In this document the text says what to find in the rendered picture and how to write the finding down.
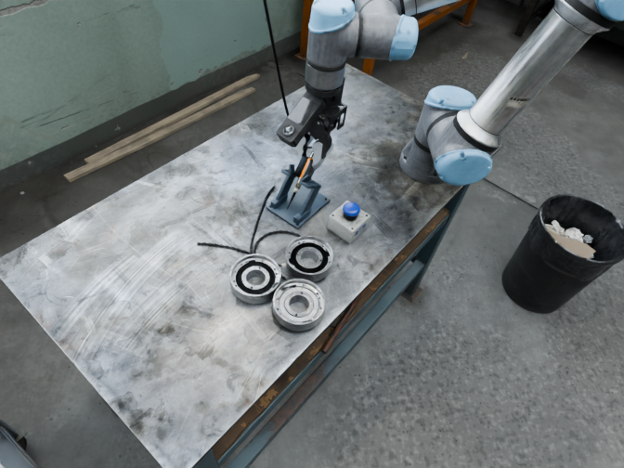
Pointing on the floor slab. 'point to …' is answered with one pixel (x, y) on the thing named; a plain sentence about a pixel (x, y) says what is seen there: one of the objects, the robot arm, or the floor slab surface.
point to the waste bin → (526, 269)
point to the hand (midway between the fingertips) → (307, 162)
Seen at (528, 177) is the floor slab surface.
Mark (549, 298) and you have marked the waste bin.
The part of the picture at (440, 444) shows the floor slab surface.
